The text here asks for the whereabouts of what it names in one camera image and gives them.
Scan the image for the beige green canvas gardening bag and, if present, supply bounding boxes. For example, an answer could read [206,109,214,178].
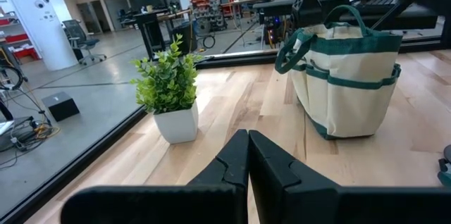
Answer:
[274,4,402,141]

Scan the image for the black side desk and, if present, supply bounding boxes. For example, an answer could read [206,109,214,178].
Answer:
[252,0,440,31]

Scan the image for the grey office chair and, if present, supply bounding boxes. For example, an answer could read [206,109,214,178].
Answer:
[62,19,107,66]

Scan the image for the floor cable bundle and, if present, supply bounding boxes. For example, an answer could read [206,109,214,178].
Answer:
[0,65,61,168]

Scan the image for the shelf with red bins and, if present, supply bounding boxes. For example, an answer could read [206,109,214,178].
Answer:
[187,0,241,30]

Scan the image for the dark green pruning shears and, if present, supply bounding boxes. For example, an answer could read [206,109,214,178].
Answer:
[438,144,451,188]

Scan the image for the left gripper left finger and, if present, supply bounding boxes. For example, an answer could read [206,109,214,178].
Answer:
[59,128,250,224]

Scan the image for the black waste bin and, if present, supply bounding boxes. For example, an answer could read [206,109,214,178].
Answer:
[172,23,198,56]

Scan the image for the black workshop table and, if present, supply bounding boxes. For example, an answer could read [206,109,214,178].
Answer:
[133,8,193,61]

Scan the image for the black box on floor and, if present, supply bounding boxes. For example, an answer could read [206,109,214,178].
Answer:
[41,92,80,123]

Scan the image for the black keyboard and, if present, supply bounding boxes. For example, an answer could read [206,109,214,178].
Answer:
[362,0,394,7]

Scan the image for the white pillar with icons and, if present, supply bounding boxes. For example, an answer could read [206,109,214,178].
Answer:
[0,0,79,72]

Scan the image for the green plant in white pot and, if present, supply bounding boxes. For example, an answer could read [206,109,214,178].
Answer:
[129,33,204,144]

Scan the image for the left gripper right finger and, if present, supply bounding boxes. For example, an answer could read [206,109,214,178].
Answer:
[248,129,451,224]

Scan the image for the red storage shelf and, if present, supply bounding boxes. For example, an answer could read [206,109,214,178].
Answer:
[0,12,40,63]

